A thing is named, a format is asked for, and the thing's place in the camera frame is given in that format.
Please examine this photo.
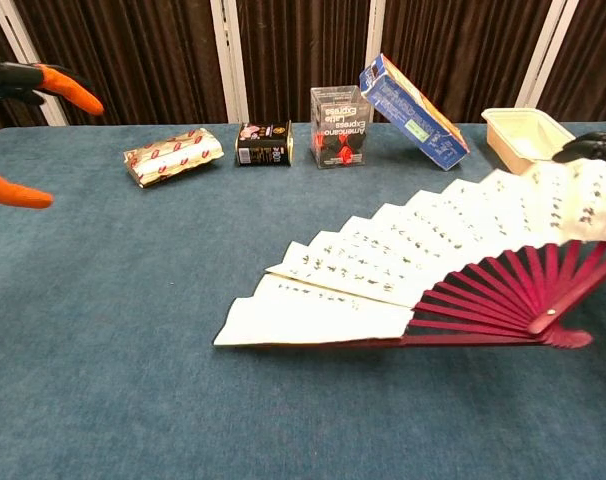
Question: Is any left black orange-tipped robot hand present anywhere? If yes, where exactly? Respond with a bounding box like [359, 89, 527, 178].
[0, 45, 106, 210]

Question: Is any red-ribbed white paper folding fan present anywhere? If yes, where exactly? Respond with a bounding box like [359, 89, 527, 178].
[212, 160, 606, 351]

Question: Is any brown pleated curtain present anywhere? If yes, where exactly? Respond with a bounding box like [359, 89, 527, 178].
[0, 0, 606, 136]

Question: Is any gold red-striped wrapped package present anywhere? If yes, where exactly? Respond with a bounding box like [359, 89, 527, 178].
[122, 127, 225, 189]

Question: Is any black rectangular tin can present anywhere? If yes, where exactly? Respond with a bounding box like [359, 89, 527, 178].
[234, 120, 295, 168]

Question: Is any clear coffee capsule box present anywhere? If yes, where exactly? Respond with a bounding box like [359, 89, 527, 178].
[310, 85, 376, 171]

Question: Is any blue cardboard box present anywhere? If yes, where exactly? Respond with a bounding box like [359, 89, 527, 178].
[358, 52, 471, 172]

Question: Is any cream plastic tray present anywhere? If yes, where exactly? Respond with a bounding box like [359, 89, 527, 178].
[480, 106, 578, 176]

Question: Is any white frame post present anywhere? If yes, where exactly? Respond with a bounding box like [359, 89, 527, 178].
[210, 0, 250, 124]
[513, 0, 582, 110]
[0, 0, 69, 127]
[365, 0, 390, 124]

